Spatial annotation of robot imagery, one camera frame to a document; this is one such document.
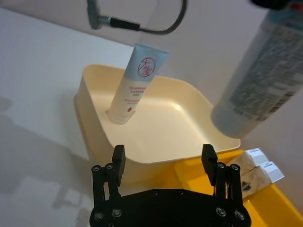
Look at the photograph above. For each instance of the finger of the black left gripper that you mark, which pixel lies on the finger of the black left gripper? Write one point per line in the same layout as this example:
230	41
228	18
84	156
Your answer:
277	2

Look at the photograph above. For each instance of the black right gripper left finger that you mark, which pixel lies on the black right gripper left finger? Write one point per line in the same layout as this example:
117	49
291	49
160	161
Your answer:
118	165

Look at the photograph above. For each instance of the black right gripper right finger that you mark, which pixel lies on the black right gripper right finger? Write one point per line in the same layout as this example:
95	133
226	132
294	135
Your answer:
209	163

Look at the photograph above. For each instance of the grey printed bottle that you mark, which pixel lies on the grey printed bottle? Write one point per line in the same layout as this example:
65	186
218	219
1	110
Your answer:
262	78

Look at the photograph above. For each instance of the cream plastic bin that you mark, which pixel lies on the cream plastic bin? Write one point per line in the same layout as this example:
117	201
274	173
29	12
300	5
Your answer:
165	132

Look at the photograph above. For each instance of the yellow plastic tray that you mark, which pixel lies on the yellow plastic tray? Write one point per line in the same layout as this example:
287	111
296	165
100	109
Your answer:
265	210

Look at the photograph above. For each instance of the white and blue tube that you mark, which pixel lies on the white and blue tube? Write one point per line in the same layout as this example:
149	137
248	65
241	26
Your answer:
136	85

